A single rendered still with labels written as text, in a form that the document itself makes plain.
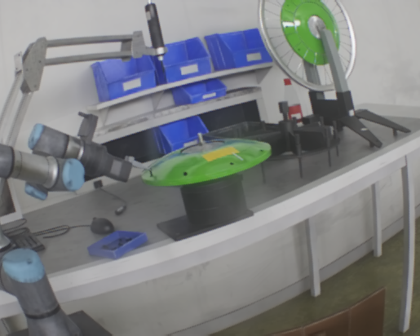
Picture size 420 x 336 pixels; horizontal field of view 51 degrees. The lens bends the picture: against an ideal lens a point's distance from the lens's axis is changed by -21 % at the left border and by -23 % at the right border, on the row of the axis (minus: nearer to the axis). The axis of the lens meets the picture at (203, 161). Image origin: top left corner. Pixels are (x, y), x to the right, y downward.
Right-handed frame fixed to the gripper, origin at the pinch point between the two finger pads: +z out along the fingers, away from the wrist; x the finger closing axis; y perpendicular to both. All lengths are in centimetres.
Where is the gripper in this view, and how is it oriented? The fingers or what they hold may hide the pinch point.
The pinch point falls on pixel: (151, 170)
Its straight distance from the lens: 122.2
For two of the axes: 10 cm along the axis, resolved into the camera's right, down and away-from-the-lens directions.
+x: 5.4, 0.5, -8.4
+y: -2.9, 9.5, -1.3
